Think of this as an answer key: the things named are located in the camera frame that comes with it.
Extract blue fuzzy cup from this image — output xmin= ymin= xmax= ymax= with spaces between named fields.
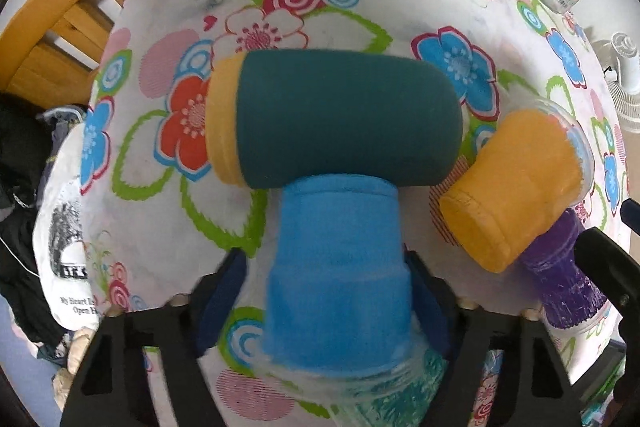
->
xmin=262 ymin=174 xmax=411 ymax=377

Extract purple fuzzy cup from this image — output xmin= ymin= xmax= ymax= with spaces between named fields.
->
xmin=518 ymin=209 xmax=606 ymax=329

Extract teal glitter cup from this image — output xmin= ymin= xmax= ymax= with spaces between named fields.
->
xmin=254 ymin=333 xmax=448 ymax=426

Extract orange fuzzy cup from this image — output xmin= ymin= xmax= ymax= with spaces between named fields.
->
xmin=438 ymin=98 xmax=594 ymax=273

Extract dark teal fuzzy cup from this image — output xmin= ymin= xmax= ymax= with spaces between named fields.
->
xmin=205 ymin=49 xmax=462 ymax=188

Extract floral tablecloth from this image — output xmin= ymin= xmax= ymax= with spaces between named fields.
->
xmin=79 ymin=0 xmax=632 ymax=427

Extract white printed bag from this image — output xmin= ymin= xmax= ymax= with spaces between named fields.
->
xmin=32 ymin=124 xmax=99 ymax=331

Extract white standing fan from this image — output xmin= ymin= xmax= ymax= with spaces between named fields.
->
xmin=604 ymin=31 xmax=640 ymax=134

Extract dark clothes pile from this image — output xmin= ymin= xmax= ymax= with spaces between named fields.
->
xmin=1 ymin=94 xmax=85 ymax=360

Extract wooden chair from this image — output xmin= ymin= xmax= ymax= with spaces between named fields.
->
xmin=1 ymin=0 xmax=125 ymax=108

